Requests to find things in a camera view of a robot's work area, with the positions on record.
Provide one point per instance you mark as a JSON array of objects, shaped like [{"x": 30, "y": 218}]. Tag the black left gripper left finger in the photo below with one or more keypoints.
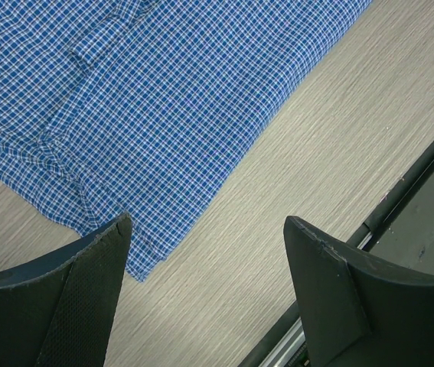
[{"x": 58, "y": 309}]

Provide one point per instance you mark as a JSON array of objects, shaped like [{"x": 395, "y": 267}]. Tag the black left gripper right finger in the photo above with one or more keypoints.
[{"x": 358, "y": 309}]

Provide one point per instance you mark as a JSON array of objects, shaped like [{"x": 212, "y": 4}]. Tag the blue plaid long sleeve shirt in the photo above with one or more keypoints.
[{"x": 146, "y": 107}]

